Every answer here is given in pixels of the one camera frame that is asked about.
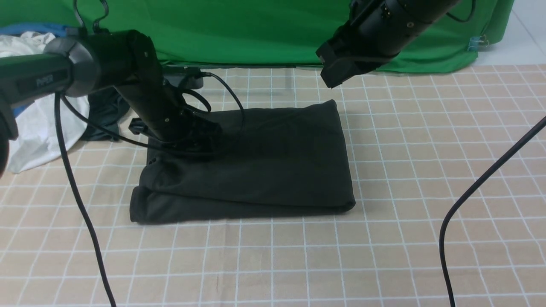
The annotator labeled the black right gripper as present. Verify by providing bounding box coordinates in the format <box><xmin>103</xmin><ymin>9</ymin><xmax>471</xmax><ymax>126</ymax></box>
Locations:
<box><xmin>316</xmin><ymin>0</ymin><xmax>427</xmax><ymax>89</ymax></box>

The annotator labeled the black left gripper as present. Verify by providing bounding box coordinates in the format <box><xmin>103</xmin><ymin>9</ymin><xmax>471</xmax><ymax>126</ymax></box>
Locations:
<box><xmin>115</xmin><ymin>81</ymin><xmax>222</xmax><ymax>146</ymax></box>

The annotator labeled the dark gray long-sleeve shirt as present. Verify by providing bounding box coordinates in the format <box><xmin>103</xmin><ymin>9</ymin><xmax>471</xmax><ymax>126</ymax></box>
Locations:
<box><xmin>129</xmin><ymin>100</ymin><xmax>356</xmax><ymax>225</ymax></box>

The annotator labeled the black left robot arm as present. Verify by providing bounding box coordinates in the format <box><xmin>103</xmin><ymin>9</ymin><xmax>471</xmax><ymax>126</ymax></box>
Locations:
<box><xmin>1</xmin><ymin>30</ymin><xmax>222</xmax><ymax>171</ymax></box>

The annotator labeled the dark crumpled garment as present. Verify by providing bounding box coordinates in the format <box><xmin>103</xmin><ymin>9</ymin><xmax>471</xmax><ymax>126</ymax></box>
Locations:
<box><xmin>80</xmin><ymin>87</ymin><xmax>130</xmax><ymax>142</ymax></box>

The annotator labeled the green backdrop cloth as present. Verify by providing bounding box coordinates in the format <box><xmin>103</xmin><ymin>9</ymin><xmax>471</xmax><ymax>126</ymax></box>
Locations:
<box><xmin>1</xmin><ymin>0</ymin><xmax>502</xmax><ymax>74</ymax></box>

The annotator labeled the white crumpled garment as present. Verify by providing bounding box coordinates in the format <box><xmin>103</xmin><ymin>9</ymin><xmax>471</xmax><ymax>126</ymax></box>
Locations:
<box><xmin>1</xmin><ymin>32</ymin><xmax>76</xmax><ymax>174</ymax></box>

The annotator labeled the beige checkered tablecloth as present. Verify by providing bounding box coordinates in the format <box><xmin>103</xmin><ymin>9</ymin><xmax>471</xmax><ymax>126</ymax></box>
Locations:
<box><xmin>0</xmin><ymin>64</ymin><xmax>546</xmax><ymax>307</ymax></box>

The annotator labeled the blue crumpled garment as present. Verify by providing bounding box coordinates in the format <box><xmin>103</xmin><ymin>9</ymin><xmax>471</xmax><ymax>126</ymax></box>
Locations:
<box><xmin>0</xmin><ymin>23</ymin><xmax>70</xmax><ymax>37</ymax></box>

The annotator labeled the blue binder clip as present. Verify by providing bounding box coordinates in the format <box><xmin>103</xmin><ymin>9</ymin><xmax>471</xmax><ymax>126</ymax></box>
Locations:
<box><xmin>467</xmin><ymin>35</ymin><xmax>490</xmax><ymax>51</ymax></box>

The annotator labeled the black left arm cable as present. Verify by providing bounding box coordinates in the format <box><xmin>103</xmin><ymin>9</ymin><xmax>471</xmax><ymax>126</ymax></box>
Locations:
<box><xmin>53</xmin><ymin>0</ymin><xmax>246</xmax><ymax>307</ymax></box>

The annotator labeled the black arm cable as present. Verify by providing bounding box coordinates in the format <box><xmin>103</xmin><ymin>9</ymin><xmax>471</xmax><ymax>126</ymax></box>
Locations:
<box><xmin>53</xmin><ymin>0</ymin><xmax>246</xmax><ymax>307</ymax></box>
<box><xmin>439</xmin><ymin>0</ymin><xmax>546</xmax><ymax>307</ymax></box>

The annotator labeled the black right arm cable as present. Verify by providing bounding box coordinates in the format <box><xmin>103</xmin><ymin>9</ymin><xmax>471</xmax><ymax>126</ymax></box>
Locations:
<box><xmin>439</xmin><ymin>0</ymin><xmax>546</xmax><ymax>307</ymax></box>

